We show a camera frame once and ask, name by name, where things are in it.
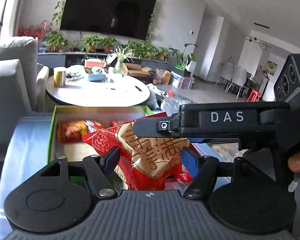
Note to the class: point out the open cardboard box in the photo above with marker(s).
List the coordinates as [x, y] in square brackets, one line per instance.
[136, 70]

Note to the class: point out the dark tv cabinet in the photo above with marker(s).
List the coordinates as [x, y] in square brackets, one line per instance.
[67, 59]

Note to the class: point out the black television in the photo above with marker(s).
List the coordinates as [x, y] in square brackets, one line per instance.
[128, 18]

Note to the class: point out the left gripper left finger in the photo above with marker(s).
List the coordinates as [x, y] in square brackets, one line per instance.
[98, 169]

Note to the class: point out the red yellow lobster snack bag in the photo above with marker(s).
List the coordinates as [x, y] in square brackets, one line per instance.
[73, 131]

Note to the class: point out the grey sofa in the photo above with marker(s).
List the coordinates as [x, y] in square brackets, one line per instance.
[22, 85]

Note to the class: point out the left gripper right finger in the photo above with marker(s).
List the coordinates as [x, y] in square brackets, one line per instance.
[203, 172]

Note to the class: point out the potted green plant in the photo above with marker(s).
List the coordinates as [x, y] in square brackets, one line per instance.
[55, 41]

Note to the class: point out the clear plastic storage bin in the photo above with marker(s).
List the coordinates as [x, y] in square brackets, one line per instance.
[181, 82]

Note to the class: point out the red festive decoration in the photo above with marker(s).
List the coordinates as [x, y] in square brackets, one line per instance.
[37, 32]

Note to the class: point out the red cracker bag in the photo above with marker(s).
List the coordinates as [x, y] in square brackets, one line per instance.
[145, 163]

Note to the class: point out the white dining chair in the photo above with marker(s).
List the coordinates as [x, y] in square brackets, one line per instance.
[239, 78]

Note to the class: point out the round white coffee table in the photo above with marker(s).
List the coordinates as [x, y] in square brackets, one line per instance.
[125, 92]

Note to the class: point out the red stool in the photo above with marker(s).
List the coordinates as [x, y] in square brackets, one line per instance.
[254, 96]

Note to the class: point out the green cardboard box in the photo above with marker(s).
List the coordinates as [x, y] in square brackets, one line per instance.
[76, 151]

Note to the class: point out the blue tray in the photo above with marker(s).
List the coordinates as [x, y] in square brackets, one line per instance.
[96, 77]

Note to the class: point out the spider plant in vase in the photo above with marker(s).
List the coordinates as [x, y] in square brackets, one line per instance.
[122, 54]

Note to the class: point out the gold tin can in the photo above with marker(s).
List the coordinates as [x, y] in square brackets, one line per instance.
[59, 77]

